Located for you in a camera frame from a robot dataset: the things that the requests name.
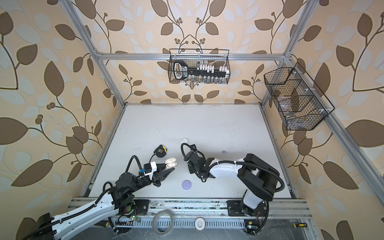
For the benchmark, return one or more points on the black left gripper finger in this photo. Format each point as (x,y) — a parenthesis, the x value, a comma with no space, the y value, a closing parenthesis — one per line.
(161,176)
(161,167)

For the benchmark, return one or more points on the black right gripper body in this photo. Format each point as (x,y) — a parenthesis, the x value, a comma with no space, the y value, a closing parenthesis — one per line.
(191,170)

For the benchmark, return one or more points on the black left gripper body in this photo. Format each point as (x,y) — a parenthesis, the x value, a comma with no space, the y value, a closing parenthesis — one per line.
(151,181)

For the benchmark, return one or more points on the white earbud charging case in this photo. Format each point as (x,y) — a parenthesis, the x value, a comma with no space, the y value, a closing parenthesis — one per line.
(184,140)

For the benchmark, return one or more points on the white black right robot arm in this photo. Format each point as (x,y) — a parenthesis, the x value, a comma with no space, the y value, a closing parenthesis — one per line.
(261,179)

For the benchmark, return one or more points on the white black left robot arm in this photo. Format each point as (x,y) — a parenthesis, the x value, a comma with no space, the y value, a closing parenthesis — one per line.
(111,202)

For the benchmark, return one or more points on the black yellow tape measure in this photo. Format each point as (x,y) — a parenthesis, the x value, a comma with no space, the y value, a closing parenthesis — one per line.
(160,151)

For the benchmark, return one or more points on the purple round disc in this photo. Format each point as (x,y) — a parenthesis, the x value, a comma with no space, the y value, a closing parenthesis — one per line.
(186,184)

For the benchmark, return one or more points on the grey tape roll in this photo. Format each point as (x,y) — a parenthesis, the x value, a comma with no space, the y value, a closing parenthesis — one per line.
(163,223)

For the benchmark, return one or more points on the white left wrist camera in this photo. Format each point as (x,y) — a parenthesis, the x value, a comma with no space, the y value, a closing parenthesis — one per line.
(148,170)

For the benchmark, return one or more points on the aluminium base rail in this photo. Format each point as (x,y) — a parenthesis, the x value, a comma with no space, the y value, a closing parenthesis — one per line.
(217,213)

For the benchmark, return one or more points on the black socket set rail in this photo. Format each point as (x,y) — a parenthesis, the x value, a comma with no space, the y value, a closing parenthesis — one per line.
(181,70)

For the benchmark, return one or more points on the wire basket with socket set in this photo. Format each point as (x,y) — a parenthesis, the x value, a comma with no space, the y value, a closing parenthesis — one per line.
(216,57)

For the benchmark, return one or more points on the yellow handled screwdriver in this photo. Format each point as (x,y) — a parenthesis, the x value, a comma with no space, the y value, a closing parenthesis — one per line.
(295,225)

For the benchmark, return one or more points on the empty black wire basket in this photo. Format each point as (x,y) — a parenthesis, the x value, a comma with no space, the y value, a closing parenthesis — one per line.
(300,102)

